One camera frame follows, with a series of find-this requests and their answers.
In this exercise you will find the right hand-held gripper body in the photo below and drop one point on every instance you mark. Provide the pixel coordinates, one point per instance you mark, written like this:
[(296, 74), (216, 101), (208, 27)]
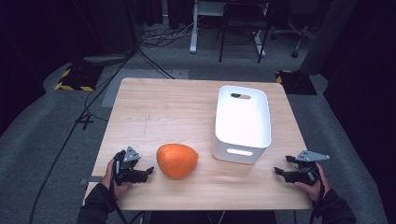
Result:
[(306, 168)]

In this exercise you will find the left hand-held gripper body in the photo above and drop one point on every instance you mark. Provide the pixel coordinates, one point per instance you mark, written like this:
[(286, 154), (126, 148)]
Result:
[(126, 169)]

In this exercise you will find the orange fruit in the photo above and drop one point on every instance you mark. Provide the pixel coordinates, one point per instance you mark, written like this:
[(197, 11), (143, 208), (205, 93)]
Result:
[(176, 161)]

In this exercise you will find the white plastic storage bin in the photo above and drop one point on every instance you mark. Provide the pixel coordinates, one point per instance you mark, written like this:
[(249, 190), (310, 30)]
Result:
[(243, 121)]

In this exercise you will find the person's left hand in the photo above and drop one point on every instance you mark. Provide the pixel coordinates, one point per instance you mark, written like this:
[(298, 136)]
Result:
[(109, 180)]

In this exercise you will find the person's right hand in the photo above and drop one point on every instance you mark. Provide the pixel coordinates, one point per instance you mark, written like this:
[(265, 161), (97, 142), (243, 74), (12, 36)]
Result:
[(316, 189)]

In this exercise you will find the black yellow striped floor plate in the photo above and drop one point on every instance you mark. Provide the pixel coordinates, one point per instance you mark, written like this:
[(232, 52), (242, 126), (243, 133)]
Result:
[(295, 82), (79, 77)]

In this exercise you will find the office chair wheeled base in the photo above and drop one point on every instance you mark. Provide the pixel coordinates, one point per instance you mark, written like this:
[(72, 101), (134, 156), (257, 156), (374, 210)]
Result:
[(300, 34)]

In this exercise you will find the grey curtain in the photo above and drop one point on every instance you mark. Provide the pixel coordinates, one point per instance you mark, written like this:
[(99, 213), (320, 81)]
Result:
[(330, 34)]

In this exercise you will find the black chair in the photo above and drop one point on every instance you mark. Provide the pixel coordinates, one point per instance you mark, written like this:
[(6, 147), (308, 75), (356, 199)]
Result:
[(243, 21)]

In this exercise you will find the grey table edge bracket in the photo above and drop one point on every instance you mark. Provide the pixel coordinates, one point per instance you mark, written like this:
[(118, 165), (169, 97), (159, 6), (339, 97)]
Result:
[(90, 179)]

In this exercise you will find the white desk frame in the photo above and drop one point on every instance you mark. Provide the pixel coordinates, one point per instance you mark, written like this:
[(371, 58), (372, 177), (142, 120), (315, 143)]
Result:
[(193, 31)]

